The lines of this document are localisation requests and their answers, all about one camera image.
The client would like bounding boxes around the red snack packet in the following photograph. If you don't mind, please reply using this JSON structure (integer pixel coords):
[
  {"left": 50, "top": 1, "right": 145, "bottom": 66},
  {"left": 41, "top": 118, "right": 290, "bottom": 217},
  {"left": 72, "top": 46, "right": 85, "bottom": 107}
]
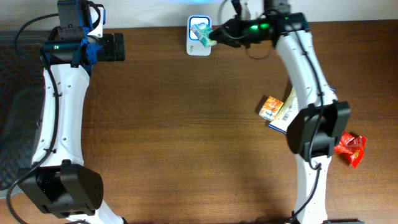
[{"left": 334, "top": 131, "right": 368, "bottom": 169}]

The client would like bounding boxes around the orange tissue pack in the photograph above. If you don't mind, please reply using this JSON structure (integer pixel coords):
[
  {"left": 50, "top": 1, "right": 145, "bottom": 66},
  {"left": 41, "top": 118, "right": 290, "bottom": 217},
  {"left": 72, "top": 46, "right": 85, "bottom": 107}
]
[{"left": 258, "top": 96, "right": 284, "bottom": 121}]

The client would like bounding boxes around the white barcode scanner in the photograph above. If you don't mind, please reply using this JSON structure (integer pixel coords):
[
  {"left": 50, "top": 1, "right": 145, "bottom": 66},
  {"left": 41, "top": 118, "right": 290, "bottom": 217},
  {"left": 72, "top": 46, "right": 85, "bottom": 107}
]
[{"left": 186, "top": 15, "right": 212, "bottom": 56}]

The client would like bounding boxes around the green tissue pack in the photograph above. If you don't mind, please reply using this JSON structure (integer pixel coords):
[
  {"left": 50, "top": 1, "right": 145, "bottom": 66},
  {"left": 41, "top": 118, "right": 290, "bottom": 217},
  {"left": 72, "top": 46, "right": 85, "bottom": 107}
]
[{"left": 190, "top": 22, "right": 217, "bottom": 48}]

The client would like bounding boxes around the grey plastic mesh basket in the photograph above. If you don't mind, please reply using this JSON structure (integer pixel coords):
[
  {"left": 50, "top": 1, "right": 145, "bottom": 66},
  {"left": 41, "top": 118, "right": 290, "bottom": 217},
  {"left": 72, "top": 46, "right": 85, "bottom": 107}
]
[{"left": 1, "top": 31, "right": 49, "bottom": 199}]

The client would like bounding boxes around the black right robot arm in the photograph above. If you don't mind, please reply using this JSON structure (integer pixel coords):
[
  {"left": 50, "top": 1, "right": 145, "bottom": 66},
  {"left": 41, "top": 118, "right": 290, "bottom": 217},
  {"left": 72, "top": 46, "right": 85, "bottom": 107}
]
[{"left": 209, "top": 9, "right": 351, "bottom": 223}]

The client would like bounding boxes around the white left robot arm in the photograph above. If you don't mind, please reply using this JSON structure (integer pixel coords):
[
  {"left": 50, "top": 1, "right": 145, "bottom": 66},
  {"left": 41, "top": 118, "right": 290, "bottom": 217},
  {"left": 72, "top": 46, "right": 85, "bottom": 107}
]
[{"left": 17, "top": 33, "right": 126, "bottom": 223}]

